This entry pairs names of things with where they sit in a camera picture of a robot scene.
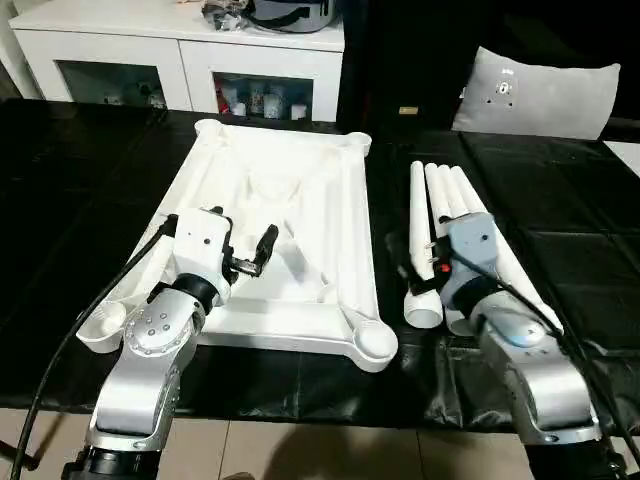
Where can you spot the dark clutter pile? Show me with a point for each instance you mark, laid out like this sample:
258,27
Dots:
225,14

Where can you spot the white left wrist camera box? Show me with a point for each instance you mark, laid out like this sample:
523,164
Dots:
200,250

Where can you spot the white plastic table leg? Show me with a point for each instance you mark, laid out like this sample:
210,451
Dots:
420,210
440,195
480,205
458,195

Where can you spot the black work mat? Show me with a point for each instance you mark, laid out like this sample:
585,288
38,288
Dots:
60,200

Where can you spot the white cabinet with glass doors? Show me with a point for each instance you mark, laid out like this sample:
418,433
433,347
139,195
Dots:
130,55

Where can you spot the dark round appliance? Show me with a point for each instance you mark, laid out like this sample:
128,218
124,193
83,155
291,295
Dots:
292,14

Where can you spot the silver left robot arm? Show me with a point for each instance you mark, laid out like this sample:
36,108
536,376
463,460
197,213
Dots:
145,380

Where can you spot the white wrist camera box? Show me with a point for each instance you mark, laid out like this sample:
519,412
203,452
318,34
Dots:
472,250
200,250

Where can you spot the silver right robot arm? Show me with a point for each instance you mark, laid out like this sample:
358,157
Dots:
540,390

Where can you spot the small yellow label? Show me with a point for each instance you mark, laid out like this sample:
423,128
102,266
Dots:
408,111

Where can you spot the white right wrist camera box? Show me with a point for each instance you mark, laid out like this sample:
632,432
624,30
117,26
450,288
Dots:
472,250

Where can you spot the grey pillow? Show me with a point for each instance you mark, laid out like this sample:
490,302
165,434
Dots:
540,95

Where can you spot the white plastic table top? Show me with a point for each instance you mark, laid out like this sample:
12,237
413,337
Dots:
300,210

